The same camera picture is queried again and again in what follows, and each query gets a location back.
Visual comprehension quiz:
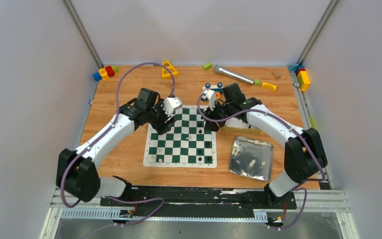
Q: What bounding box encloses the toy block car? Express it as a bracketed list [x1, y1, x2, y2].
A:
[202, 82, 223, 94]

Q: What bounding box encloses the tan wooden block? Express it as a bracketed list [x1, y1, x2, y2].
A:
[272, 71, 281, 80]

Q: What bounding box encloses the metal tin with black pieces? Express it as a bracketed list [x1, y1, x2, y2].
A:
[223, 118, 261, 135]

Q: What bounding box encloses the green white chess mat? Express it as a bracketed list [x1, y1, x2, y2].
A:
[143, 106, 217, 168]

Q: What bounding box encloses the green block near wall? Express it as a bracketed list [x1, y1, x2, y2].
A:
[202, 62, 212, 71]

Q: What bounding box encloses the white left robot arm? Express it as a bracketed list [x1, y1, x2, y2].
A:
[56, 88, 183, 206]

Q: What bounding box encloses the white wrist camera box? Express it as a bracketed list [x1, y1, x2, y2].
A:
[163, 97, 183, 117]

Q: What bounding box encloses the colourful cylinder block row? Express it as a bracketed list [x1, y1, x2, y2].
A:
[92, 65, 119, 82]

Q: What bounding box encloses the yellow triangular frame block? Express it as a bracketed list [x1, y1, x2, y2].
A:
[161, 60, 178, 78]

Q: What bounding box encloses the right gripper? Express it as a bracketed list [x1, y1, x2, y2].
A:
[203, 99, 234, 131]

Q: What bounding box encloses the metal tin lid tray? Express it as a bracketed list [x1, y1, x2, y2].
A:
[229, 136, 274, 182]

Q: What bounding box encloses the yellow arch block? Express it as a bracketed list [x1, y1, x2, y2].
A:
[261, 82, 277, 92]

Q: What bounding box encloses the white right camera box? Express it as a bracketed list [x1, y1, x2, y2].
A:
[200, 90, 217, 111]

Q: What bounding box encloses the silver microphone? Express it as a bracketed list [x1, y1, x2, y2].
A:
[214, 65, 254, 85]

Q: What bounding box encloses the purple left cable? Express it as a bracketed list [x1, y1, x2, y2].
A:
[60, 62, 177, 237]

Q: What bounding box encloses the yellow red blue brick tower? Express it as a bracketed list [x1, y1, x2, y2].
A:
[295, 66, 310, 92]

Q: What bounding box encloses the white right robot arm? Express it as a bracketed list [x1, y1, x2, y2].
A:
[197, 83, 328, 208]

